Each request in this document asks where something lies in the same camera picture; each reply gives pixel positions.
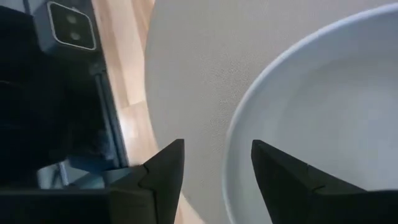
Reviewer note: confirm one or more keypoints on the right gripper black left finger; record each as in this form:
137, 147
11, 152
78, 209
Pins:
155, 189

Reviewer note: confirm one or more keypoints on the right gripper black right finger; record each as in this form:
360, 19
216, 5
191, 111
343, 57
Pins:
289, 193

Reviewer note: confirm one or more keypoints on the white ribbed bowl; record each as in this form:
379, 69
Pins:
326, 109

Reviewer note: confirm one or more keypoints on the grey round textured placemat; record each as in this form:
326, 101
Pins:
192, 77

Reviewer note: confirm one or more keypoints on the left wrist camera box grey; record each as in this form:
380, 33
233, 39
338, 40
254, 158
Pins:
71, 28

